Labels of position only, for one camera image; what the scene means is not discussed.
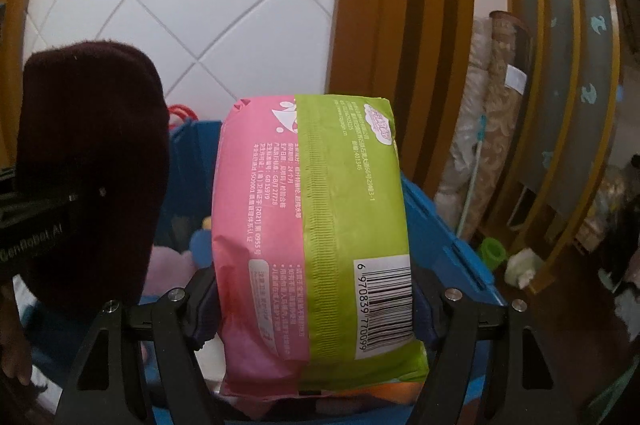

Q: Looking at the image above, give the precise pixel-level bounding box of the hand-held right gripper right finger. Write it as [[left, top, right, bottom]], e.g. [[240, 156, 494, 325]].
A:
[[410, 262, 593, 425]]

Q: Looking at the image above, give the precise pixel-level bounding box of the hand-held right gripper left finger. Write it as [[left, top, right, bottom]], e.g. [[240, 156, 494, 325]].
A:
[[52, 266, 223, 425]]

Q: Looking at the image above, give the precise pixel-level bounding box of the blue plastic crate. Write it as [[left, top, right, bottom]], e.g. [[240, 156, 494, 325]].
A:
[[145, 120, 506, 425]]

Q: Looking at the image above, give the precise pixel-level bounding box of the dark maroon knitted cloth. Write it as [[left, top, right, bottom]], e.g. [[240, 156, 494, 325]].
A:
[[17, 40, 171, 321]]

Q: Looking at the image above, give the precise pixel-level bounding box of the pink and green wipes packet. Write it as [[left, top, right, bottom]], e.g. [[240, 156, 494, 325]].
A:
[[210, 94, 431, 403]]

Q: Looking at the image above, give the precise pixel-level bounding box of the person's left hand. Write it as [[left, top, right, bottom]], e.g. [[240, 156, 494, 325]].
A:
[[0, 287, 32, 387]]

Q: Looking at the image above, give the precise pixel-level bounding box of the pale pink soft item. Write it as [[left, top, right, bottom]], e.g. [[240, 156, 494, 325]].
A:
[[144, 245, 201, 297]]

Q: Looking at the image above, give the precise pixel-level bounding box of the green plastic cup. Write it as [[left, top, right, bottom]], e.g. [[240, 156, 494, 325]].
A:
[[475, 237, 506, 272]]

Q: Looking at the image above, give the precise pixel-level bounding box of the white crumpled bag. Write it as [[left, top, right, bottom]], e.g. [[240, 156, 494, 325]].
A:
[[504, 249, 544, 289]]

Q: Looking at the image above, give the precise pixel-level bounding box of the grey white rolled carpet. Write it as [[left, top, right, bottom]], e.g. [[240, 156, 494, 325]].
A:
[[434, 18, 493, 226]]

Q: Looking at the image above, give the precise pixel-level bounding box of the red plastic carry case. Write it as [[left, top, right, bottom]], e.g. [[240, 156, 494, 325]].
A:
[[167, 104, 202, 126]]

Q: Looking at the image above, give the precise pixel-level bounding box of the beige patterned rolled carpet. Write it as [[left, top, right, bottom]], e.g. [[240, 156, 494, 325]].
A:
[[467, 10, 532, 231]]

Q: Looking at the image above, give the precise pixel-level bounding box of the wooden frosted glass partition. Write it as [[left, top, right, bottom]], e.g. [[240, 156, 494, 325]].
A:
[[499, 0, 623, 297]]

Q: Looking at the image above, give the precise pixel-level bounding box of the light blue mop handle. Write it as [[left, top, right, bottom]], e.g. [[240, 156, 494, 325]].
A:
[[457, 115, 488, 231]]

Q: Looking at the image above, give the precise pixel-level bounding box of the wooden wall trim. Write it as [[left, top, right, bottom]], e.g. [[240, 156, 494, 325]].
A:
[[0, 0, 57, 156]]

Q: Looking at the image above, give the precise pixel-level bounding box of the wooden door frame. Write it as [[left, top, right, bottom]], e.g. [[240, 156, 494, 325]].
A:
[[326, 0, 511, 108]]

